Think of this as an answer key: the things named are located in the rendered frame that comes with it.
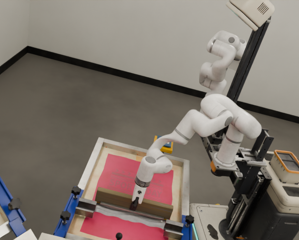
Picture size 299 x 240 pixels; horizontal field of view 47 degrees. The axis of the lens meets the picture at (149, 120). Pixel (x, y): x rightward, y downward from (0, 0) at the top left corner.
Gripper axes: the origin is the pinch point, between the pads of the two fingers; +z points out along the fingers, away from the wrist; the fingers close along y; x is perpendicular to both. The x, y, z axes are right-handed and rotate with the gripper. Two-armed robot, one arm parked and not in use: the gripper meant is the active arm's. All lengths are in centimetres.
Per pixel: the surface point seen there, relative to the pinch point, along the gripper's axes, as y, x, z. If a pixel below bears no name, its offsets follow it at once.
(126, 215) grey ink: -3.4, 1.9, 4.9
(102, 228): -14.2, 11.3, 6.5
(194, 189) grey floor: 145, -68, 94
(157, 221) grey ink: -2.3, -13.6, 4.4
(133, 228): -10.0, -2.7, 5.6
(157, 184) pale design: 25.2, -11.5, 4.3
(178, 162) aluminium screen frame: 47, -22, 0
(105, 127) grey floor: 213, 39, 99
